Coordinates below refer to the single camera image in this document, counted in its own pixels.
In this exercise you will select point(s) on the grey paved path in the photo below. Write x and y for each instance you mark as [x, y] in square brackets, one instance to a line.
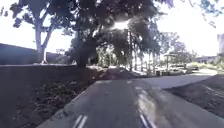
[113, 103]

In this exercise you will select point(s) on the open shelter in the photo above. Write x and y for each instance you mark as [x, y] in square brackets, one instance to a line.
[170, 55]

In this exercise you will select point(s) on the dark earth verge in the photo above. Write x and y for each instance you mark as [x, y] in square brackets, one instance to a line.
[203, 94]

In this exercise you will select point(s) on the grey side road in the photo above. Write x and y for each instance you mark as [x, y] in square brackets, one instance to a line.
[176, 80]

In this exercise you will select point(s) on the long dark wall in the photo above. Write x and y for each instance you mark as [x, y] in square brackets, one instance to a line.
[16, 54]

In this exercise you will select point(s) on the large pale-trunked tree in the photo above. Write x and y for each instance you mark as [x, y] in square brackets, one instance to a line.
[39, 41]

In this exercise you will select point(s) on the row of trees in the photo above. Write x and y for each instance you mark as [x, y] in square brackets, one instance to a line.
[110, 33]

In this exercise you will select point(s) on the distant low building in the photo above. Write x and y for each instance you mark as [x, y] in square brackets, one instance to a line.
[206, 59]

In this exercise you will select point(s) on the robot's own part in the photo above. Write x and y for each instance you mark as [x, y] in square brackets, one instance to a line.
[145, 121]
[80, 121]

